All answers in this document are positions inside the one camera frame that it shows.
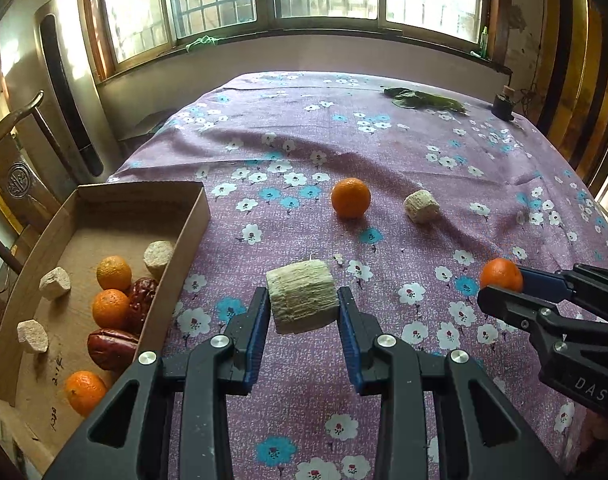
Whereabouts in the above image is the orange tangerine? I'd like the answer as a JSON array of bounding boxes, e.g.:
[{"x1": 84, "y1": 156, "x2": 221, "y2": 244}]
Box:
[
  {"x1": 95, "y1": 255, "x2": 132, "y2": 292},
  {"x1": 331, "y1": 178, "x2": 371, "y2": 220},
  {"x1": 480, "y1": 258, "x2": 523, "y2": 292},
  {"x1": 91, "y1": 288, "x2": 129, "y2": 330},
  {"x1": 64, "y1": 370, "x2": 107, "y2": 417}
]

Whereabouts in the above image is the beige sugarcane chunk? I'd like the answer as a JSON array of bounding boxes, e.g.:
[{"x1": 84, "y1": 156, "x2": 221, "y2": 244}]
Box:
[
  {"x1": 142, "y1": 240, "x2": 175, "y2": 278},
  {"x1": 16, "y1": 320, "x2": 49, "y2": 354},
  {"x1": 404, "y1": 190, "x2": 441, "y2": 224},
  {"x1": 266, "y1": 259, "x2": 340, "y2": 335},
  {"x1": 39, "y1": 266, "x2": 72, "y2": 301}
]

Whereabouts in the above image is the red jujube date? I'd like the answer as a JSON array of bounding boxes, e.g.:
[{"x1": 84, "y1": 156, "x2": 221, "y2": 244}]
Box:
[
  {"x1": 87, "y1": 328, "x2": 139, "y2": 372},
  {"x1": 127, "y1": 278, "x2": 157, "y2": 334}
]

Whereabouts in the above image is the brown cardboard box tray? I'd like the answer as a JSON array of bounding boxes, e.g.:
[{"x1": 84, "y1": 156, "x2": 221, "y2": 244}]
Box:
[{"x1": 0, "y1": 181, "x2": 209, "y2": 472}]

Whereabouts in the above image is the purple floral tablecloth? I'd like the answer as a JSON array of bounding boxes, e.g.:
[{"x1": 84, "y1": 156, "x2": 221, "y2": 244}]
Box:
[{"x1": 114, "y1": 73, "x2": 608, "y2": 470}]

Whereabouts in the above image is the beige sugarcane chunk in box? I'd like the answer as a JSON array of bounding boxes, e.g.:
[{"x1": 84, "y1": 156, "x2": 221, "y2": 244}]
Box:
[{"x1": 142, "y1": 240, "x2": 175, "y2": 278}]

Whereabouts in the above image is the small dark bottle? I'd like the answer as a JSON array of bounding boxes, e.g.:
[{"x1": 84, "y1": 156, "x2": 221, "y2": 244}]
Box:
[{"x1": 492, "y1": 86, "x2": 514, "y2": 122}]

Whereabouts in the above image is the green leafy vegetable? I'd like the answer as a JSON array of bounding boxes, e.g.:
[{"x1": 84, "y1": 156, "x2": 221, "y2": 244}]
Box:
[{"x1": 383, "y1": 87, "x2": 467, "y2": 115}]

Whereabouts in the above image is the green bottle on sill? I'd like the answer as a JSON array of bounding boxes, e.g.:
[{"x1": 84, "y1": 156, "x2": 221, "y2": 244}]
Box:
[{"x1": 480, "y1": 26, "x2": 490, "y2": 60}]

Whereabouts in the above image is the wooden chair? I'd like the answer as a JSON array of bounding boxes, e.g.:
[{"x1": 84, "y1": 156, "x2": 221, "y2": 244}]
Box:
[{"x1": 0, "y1": 90, "x2": 79, "y2": 273}]

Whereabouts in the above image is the small dark side table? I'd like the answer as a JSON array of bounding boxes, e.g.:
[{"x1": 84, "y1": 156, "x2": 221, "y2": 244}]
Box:
[{"x1": 117, "y1": 108, "x2": 177, "y2": 157}]

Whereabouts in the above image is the tall standing air conditioner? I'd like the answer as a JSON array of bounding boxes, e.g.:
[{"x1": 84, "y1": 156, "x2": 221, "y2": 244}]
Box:
[{"x1": 34, "y1": 0, "x2": 121, "y2": 183}]

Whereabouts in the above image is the green cloth on sill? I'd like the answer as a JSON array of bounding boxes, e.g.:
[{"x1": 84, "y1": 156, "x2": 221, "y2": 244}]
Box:
[{"x1": 185, "y1": 35, "x2": 220, "y2": 53}]

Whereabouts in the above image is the window with metal bars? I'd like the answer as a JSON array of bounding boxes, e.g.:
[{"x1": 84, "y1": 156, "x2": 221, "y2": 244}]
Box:
[{"x1": 82, "y1": 0, "x2": 511, "y2": 79}]

